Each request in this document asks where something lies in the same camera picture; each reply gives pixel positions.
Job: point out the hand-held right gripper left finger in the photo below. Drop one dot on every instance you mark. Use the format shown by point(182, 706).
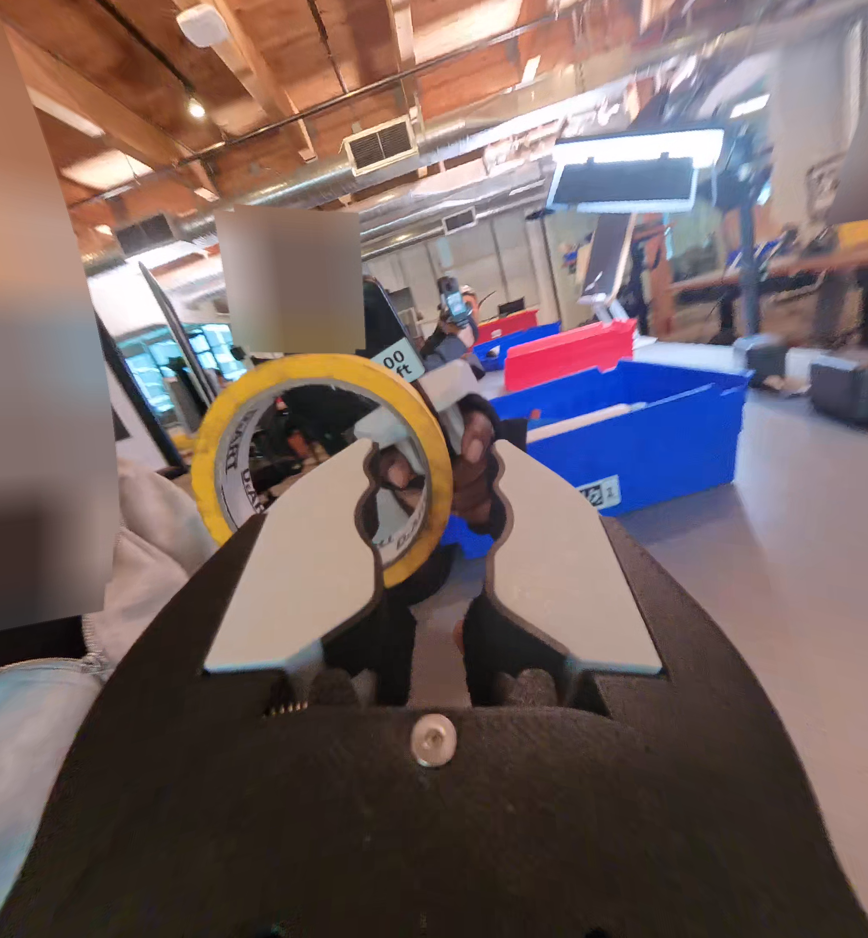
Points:
point(302, 579)

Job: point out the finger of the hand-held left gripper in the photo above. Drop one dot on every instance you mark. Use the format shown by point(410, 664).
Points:
point(452, 396)
point(397, 432)

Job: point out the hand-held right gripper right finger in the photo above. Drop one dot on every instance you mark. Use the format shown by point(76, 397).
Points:
point(573, 586)

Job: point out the yellow tape roll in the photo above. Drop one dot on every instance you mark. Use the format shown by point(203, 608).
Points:
point(210, 454)

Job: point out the blue plastic bin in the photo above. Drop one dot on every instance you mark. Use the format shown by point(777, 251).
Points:
point(675, 447)

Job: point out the background wooden desk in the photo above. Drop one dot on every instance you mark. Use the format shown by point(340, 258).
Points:
point(807, 267)

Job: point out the person's left hand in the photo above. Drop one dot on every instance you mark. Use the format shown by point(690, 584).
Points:
point(474, 469)

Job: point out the red plastic bin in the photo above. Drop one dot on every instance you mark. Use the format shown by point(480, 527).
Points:
point(565, 355)
point(507, 326)

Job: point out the white ceiling air vent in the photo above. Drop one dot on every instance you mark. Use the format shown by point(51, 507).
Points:
point(381, 145)

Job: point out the black board with wooden rim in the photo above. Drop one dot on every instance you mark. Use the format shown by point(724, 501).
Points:
point(606, 256)

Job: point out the black overhead pole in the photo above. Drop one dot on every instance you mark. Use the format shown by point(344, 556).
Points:
point(177, 330)

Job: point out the light panel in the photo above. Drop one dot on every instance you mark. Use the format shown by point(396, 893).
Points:
point(624, 176)

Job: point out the dark grey power adapter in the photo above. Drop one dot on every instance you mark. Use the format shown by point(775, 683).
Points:
point(760, 363)
point(855, 388)

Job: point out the white ceiling device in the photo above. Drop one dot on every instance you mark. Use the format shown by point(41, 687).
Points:
point(203, 26)

